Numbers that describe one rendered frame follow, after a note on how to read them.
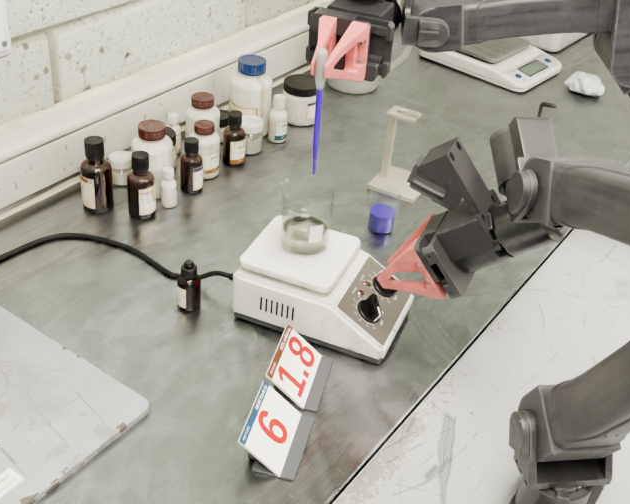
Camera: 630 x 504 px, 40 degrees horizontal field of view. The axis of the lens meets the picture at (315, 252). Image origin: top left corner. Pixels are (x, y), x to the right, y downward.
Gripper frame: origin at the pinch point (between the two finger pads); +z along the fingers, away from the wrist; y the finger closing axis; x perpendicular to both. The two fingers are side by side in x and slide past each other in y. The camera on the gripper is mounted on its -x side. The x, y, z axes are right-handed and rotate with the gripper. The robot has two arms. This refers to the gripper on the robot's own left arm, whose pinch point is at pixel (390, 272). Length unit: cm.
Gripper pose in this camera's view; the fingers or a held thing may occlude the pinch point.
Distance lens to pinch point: 95.8
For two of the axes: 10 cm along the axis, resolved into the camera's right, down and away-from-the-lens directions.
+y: -3.9, 5.1, -7.7
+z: -7.5, 3.0, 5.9
